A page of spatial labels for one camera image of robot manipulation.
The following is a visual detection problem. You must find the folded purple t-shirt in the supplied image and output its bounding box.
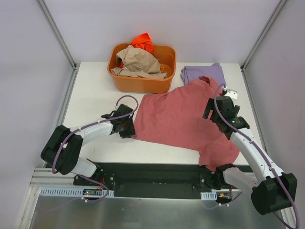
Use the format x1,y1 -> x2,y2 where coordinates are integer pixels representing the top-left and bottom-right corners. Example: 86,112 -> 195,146
180,63 -> 226,85

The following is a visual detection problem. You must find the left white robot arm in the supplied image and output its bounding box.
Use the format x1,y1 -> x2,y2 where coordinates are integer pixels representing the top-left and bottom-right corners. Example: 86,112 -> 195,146
41,104 -> 135,186

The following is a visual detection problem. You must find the orange plastic basket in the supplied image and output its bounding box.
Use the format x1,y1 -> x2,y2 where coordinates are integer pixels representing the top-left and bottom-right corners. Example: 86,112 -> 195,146
107,43 -> 176,94

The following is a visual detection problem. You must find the purple cable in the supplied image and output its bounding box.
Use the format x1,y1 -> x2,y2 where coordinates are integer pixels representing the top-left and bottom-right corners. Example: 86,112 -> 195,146
51,94 -> 139,174
213,83 -> 300,229

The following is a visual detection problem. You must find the orange t-shirt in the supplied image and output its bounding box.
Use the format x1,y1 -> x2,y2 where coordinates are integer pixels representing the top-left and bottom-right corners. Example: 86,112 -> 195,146
130,32 -> 154,54

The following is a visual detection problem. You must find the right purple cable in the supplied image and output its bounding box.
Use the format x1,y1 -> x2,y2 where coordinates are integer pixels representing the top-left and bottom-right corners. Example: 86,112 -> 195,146
213,83 -> 300,229

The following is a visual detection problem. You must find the left white cable duct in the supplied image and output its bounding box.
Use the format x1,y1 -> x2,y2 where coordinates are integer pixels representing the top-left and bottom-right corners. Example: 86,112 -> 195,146
40,187 -> 114,198

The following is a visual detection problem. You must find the right aluminium frame post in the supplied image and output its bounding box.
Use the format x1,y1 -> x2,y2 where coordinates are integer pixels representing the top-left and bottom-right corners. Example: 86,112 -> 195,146
241,0 -> 289,72

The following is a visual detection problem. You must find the aluminium frame post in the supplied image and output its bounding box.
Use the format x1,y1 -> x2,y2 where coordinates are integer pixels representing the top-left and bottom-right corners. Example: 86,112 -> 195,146
37,0 -> 78,70
241,0 -> 289,72

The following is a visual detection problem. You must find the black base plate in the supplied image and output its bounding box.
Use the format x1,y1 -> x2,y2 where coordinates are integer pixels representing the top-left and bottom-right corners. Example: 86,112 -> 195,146
72,161 -> 241,199

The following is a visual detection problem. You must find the aluminium frame rail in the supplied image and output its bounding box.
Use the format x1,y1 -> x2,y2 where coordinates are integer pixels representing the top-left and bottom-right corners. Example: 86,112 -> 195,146
30,168 -> 77,187

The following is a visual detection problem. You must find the left aluminium frame post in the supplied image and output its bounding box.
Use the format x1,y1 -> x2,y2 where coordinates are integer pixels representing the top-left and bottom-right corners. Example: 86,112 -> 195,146
37,0 -> 78,70

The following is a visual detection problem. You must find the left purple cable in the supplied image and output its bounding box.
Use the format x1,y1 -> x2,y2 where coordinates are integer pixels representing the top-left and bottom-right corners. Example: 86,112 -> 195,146
51,94 -> 139,174

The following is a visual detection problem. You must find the right white cable duct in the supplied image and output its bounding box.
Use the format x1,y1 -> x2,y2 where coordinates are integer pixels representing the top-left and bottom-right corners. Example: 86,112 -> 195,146
200,191 -> 217,201

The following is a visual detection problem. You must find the beige t-shirt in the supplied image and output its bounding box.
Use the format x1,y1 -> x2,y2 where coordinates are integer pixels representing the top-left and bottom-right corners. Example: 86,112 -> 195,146
111,45 -> 167,79

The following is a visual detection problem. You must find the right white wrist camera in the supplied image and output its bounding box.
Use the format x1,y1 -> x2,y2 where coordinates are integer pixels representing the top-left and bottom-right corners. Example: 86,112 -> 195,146
223,89 -> 238,100

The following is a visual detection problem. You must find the white cable duct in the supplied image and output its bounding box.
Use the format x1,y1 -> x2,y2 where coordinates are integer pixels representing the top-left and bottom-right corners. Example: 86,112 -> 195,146
40,187 -> 114,198
200,191 -> 217,201

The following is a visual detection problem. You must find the pink t-shirt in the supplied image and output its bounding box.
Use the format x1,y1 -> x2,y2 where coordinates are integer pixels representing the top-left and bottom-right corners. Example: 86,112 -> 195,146
133,76 -> 240,171

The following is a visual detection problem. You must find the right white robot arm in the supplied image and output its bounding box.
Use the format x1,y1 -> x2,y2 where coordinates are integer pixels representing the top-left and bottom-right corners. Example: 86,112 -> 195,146
203,96 -> 297,215

